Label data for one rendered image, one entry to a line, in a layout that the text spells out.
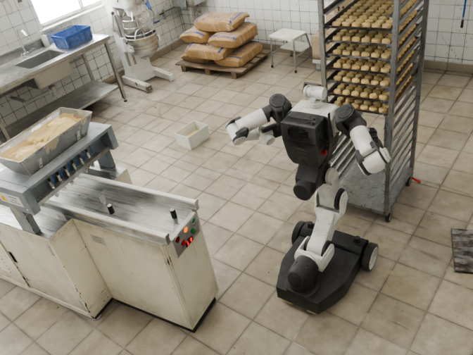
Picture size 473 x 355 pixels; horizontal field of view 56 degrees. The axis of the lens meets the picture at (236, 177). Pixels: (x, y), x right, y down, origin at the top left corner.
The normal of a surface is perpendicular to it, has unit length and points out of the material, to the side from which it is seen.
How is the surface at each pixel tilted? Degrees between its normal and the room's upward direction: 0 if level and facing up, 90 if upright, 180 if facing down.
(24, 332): 0
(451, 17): 90
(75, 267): 90
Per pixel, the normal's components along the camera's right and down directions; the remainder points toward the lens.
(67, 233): 0.87, 0.17
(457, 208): -0.16, -0.80
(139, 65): 0.69, 0.33
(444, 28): -0.59, 0.55
